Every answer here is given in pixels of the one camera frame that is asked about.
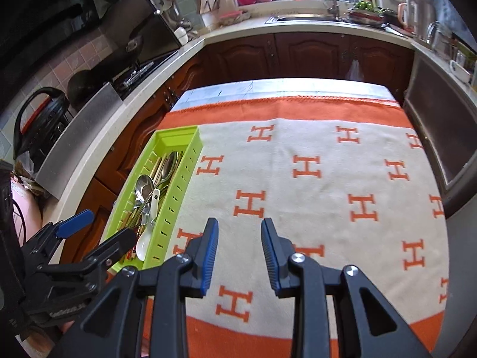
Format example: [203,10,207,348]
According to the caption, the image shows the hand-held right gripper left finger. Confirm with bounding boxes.
[60,217,220,358]

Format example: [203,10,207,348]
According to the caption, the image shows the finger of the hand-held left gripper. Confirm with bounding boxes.
[37,227,137,299]
[22,210,95,269]

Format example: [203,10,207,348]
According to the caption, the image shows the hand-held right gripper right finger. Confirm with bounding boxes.
[260,217,433,358]

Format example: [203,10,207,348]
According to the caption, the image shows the white ceramic spoon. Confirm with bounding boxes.
[136,189,161,262]

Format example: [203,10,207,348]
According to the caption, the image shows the metal fork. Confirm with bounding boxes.
[139,200,153,229]

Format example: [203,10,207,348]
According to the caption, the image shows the green plastic utensil tray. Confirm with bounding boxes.
[102,126,204,273]

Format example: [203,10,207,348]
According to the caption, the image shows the wooden red-tipped chopstick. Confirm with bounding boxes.
[148,156,163,189]

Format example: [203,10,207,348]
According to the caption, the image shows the pale pink cloth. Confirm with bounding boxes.
[9,175,43,239]

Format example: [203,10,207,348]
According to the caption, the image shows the orange and cream printed blanket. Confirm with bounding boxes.
[100,95,451,358]

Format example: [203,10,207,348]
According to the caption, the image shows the brown wooden kitchen cabinet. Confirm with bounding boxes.
[203,32,416,90]
[60,50,209,262]

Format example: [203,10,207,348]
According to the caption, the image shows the black wok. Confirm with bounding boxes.
[67,70,103,109]

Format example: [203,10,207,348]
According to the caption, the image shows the gas stove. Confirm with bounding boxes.
[112,60,161,90]

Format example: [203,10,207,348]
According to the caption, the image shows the pale blue table cover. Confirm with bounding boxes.
[171,78,397,112]

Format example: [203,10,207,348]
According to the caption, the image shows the white plastic bag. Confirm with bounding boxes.
[346,58,364,81]

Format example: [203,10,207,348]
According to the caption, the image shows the grey built-in appliance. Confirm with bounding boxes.
[404,50,477,217]

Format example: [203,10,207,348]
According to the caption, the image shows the steel sink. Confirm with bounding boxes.
[265,13,341,23]

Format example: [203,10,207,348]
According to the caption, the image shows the metal colander with greens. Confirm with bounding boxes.
[348,0,388,25]

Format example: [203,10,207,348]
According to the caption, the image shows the white bowl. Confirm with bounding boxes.
[449,60,472,83]

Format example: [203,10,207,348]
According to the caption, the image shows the glass pitcher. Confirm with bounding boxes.
[427,22,453,55]

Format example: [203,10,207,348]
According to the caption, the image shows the white and pink kettle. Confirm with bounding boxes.
[398,0,420,32]

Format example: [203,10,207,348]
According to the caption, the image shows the black cooker with handle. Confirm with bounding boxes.
[13,87,71,165]

